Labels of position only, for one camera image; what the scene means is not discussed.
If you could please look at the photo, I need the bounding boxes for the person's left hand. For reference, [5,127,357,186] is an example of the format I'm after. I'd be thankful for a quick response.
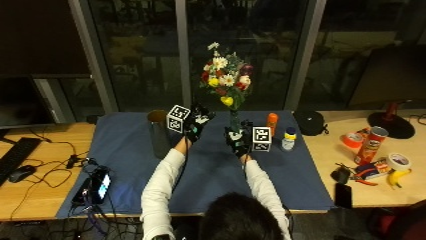
[183,103,218,145]

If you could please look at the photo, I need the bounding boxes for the person's right hand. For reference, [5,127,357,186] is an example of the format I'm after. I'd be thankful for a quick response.
[223,120,255,158]

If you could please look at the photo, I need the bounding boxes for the colourful flower bouquet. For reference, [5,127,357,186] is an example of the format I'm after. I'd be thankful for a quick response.
[199,41,256,134]

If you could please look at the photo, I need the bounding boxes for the white marker cube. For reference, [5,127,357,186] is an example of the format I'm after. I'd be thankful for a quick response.
[166,104,192,135]
[251,125,273,153]

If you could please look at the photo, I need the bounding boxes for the orange bottle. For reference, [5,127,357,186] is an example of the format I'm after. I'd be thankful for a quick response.
[265,112,280,137]

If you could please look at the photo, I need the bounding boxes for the small clear bottle yellow cap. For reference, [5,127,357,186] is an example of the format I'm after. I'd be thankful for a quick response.
[280,126,299,152]

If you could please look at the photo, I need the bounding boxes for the blue table cloth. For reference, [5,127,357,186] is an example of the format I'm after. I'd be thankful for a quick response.
[56,110,337,220]

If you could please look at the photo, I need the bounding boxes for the black pouch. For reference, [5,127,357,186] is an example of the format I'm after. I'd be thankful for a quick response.
[293,109,331,137]

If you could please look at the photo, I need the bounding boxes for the black key fob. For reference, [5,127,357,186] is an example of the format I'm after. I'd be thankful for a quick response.
[329,165,353,186]

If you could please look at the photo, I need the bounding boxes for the red chips can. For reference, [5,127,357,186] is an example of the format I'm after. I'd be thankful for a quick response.
[353,125,391,166]

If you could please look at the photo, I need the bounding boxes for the black smartphone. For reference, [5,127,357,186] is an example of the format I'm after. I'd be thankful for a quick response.
[335,182,355,210]

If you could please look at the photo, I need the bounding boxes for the smartphone with lit screen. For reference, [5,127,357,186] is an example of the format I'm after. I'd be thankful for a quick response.
[90,166,114,205]

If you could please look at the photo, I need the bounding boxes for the blue red snack packet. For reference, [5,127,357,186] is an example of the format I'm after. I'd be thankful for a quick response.
[355,158,393,181]

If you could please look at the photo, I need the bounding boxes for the black power bank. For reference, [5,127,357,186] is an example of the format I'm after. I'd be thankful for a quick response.
[71,177,94,207]

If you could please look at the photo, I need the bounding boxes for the white tape roll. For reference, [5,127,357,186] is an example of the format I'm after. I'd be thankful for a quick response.
[385,152,413,172]

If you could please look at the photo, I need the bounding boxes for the monitor with red stand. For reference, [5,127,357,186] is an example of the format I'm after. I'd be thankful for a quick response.
[348,44,426,140]

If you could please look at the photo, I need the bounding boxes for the yellow banana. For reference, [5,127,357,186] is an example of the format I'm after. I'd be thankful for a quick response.
[387,168,415,190]

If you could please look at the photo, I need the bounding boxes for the black computer monitor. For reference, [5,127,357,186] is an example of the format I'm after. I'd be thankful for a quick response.
[0,74,60,130]

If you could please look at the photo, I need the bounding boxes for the black keyboard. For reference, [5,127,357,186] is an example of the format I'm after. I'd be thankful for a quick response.
[0,136,44,186]

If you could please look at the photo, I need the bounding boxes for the black computer mouse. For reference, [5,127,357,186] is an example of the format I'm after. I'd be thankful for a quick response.
[7,164,39,184]

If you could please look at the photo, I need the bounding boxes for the black red bag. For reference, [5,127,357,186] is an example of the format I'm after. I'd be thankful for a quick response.
[367,199,426,240]

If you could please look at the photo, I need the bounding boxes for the red handled pliers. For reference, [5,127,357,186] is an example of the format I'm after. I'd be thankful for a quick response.
[349,175,380,187]

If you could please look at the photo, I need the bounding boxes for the thin black cable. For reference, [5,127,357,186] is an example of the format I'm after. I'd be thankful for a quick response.
[407,112,426,127]

